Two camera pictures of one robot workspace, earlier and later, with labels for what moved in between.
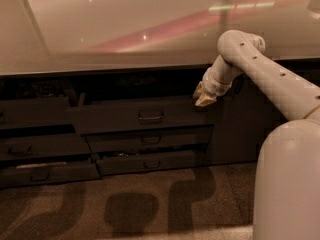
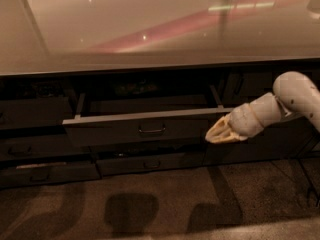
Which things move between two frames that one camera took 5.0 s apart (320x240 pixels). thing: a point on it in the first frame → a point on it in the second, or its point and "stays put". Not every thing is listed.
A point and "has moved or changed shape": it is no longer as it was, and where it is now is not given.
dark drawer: (51, 172) stays put
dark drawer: (140, 115) has moved or changed shape
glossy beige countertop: (87, 28) stays put
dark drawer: (34, 112) stays put
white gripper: (214, 84) → (246, 121)
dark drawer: (151, 163) stays put
